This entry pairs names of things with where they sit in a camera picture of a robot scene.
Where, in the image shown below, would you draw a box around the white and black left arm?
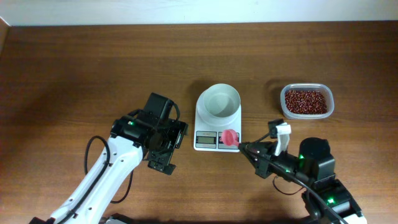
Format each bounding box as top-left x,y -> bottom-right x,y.
46,113 -> 188,223

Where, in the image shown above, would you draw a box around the white bowl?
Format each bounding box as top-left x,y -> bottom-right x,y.
203,83 -> 241,118

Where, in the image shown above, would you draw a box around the pink measuring scoop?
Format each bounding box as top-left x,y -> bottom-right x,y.
220,129 -> 239,146

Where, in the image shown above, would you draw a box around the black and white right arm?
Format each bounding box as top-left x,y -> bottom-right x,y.
238,138 -> 368,224

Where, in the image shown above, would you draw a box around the red adzuki beans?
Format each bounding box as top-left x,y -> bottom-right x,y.
285,90 -> 327,114

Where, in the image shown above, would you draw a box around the clear plastic container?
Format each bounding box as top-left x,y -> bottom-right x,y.
280,83 -> 335,119

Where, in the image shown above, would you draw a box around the white digital kitchen scale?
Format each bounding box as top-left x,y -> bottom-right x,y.
193,92 -> 242,152

